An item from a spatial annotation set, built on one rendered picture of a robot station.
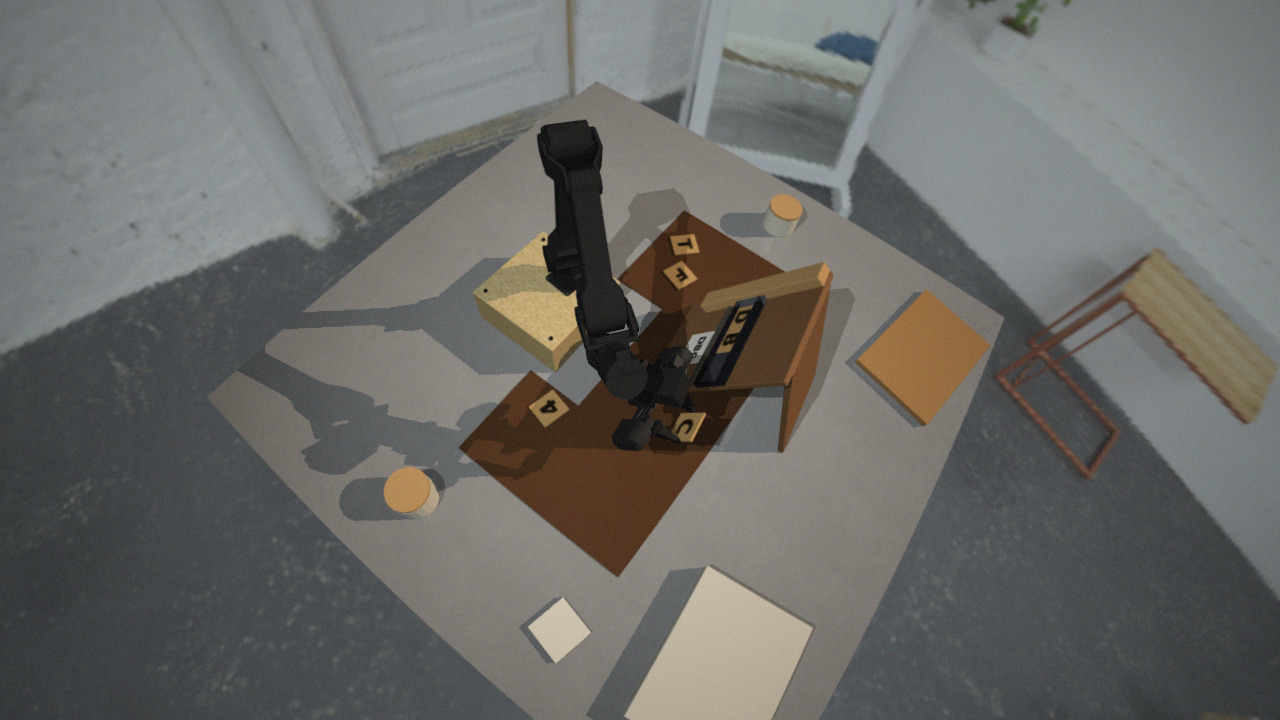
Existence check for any beige cylindrical container with brown lid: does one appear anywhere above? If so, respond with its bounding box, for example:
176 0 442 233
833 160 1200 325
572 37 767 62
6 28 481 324
384 468 439 520
763 193 803 238

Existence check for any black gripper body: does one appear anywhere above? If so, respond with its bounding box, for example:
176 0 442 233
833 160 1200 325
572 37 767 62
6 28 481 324
612 346 694 452

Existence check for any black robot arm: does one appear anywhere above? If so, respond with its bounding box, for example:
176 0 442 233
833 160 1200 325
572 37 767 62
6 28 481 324
538 120 691 407

